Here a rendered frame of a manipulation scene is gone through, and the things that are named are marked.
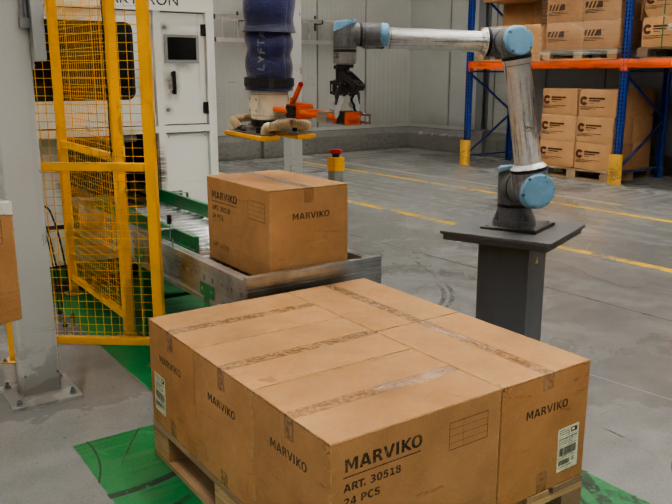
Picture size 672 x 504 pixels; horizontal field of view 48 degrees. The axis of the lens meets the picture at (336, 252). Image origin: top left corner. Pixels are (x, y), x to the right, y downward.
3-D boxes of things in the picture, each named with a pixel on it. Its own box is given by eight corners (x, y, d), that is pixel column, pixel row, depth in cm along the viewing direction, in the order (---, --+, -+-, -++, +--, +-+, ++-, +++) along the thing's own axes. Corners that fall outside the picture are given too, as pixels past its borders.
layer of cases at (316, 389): (153, 418, 289) (147, 317, 280) (363, 362, 344) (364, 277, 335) (330, 588, 193) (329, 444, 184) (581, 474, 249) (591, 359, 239)
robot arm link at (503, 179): (524, 199, 347) (525, 161, 343) (539, 205, 330) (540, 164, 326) (492, 201, 345) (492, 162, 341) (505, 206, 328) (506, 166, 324)
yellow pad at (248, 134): (224, 134, 355) (223, 123, 354) (242, 133, 361) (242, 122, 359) (260, 141, 328) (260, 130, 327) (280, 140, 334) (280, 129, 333)
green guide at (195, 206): (159, 201, 529) (158, 188, 527) (173, 199, 534) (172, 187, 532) (275, 242, 401) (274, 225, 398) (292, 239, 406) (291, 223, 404)
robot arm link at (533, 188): (541, 201, 330) (523, 24, 313) (559, 207, 313) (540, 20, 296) (508, 207, 328) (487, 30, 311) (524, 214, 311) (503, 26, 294)
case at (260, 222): (209, 257, 371) (206, 175, 362) (280, 246, 393) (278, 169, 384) (271, 284, 323) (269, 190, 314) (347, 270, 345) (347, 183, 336)
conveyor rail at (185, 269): (78, 231, 501) (76, 203, 496) (86, 230, 504) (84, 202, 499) (244, 324, 316) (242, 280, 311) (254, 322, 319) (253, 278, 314)
